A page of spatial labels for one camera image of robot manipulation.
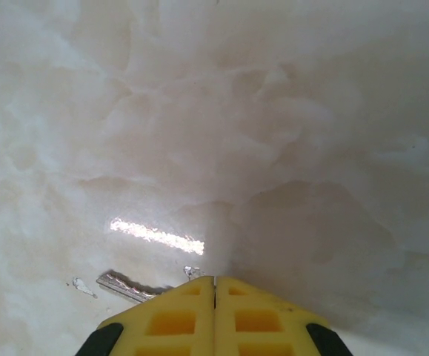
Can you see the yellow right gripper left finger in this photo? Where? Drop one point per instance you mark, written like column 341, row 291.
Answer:
column 169, row 326

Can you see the key with red tag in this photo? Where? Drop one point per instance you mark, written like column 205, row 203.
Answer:
column 125, row 287

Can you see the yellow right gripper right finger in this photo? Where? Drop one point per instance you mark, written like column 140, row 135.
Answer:
column 258, row 326

